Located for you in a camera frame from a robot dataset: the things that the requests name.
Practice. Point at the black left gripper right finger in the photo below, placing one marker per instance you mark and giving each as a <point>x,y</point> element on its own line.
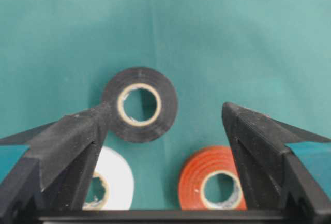
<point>270,174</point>

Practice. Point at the green table cloth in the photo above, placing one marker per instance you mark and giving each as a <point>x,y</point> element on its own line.
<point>271,56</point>

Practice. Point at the black tape roll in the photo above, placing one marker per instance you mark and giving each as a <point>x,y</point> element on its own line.
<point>119,88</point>

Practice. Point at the white tape roll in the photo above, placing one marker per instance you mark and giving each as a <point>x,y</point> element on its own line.
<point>112,184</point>

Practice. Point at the red tape roll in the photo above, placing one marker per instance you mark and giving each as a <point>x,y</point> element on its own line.
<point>198,169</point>

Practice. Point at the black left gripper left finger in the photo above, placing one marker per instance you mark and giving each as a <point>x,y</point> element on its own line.
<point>64,155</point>

